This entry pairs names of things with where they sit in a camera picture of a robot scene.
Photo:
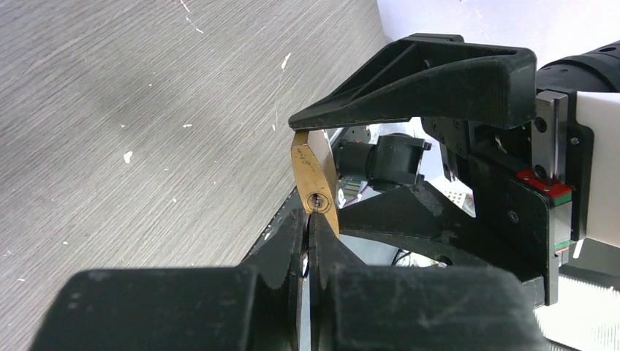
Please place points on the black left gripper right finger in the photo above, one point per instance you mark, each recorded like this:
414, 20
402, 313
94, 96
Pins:
354, 306

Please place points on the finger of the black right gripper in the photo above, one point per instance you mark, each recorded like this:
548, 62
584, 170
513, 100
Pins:
422, 220
431, 76

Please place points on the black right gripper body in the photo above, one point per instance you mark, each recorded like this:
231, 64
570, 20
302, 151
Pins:
530, 183

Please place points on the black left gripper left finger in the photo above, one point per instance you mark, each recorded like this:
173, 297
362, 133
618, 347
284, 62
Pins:
254, 305

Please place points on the brass padlock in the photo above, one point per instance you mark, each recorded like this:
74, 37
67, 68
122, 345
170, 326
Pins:
315, 175

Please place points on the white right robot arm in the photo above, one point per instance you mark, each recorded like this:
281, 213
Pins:
387, 166

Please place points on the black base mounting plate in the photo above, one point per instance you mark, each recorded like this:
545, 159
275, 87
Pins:
291, 205

